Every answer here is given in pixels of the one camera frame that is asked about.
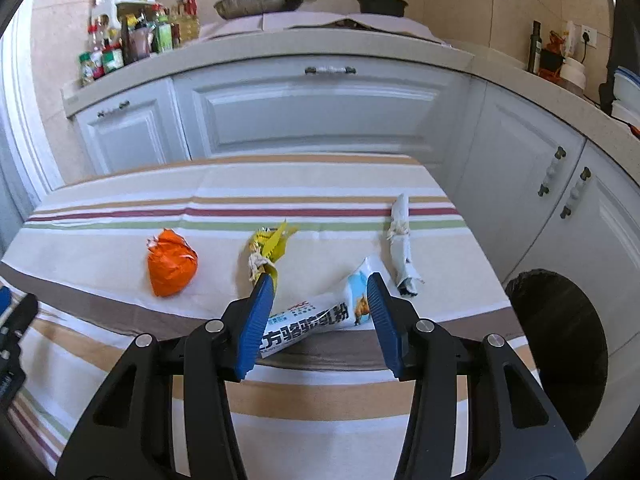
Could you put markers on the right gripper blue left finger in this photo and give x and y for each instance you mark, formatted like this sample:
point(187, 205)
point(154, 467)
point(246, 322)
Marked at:
point(249, 329)

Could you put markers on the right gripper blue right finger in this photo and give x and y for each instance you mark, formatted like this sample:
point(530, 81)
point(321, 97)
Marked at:
point(388, 329)

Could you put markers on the white blue snack packet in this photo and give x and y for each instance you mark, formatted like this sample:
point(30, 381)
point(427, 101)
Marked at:
point(343, 307)

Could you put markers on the yellow wrapper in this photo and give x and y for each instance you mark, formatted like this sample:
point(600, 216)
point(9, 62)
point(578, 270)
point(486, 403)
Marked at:
point(266, 247)

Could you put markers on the small orange wrapper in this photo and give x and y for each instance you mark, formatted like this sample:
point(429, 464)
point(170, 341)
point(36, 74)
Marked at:
point(172, 263)

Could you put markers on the black trash bin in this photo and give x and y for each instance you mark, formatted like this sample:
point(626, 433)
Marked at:
point(567, 341)

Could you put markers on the twisted white paper wrapper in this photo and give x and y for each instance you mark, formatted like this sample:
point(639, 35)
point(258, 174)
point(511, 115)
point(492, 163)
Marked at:
point(407, 278)

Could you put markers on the paper covering stove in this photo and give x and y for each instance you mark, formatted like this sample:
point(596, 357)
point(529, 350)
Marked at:
point(276, 22)

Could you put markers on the black clay pot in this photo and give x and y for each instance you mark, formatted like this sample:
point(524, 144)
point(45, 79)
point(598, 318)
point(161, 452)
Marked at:
point(395, 8)

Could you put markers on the white blender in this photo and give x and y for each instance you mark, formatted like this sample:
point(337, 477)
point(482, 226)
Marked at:
point(572, 73)

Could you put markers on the dark olive oil bottle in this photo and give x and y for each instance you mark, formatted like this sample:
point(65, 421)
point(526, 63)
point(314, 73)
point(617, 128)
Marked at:
point(534, 52)

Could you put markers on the green label bottle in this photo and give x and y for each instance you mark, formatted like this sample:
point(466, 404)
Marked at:
point(162, 33)

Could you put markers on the stacked white bowls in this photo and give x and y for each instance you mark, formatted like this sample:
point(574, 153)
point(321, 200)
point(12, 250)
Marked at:
point(626, 104)

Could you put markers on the cooking oil bottle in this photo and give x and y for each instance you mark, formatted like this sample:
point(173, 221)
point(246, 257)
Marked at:
point(186, 17)

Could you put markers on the white spice rack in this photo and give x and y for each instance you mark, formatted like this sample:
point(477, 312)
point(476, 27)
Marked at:
point(124, 30)

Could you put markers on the dark hanging cloth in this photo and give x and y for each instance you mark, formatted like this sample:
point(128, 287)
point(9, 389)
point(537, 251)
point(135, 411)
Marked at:
point(624, 51)

